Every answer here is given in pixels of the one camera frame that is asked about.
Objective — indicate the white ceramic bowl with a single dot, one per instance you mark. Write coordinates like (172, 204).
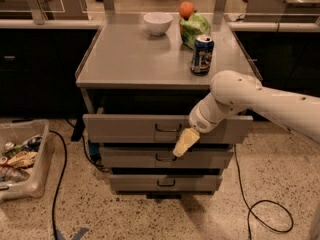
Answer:
(157, 23)

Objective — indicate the grey bottom drawer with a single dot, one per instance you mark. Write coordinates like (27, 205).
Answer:
(165, 183)

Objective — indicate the grey middle drawer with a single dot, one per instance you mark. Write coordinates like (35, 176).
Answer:
(130, 157)

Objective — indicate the grey metal drawer cabinet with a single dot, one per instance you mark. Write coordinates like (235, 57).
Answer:
(127, 70)

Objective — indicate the clear plastic bin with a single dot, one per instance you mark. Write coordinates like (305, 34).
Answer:
(17, 133)

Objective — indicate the crumpled snack bags in bin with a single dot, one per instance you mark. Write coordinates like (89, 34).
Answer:
(17, 158)

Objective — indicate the grey top drawer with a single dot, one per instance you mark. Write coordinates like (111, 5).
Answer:
(144, 129)

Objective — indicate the blue soda can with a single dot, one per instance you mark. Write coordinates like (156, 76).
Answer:
(202, 54)

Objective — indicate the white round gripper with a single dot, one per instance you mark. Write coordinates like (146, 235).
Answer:
(199, 120)

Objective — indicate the grey drawer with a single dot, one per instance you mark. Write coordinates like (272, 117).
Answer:
(165, 183)
(144, 129)
(130, 157)

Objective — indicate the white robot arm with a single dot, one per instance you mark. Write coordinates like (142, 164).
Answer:
(232, 92)

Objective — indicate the orange fruit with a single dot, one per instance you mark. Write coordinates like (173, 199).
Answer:
(186, 9)

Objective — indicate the green chip bag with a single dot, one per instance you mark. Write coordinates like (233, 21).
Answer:
(194, 26)

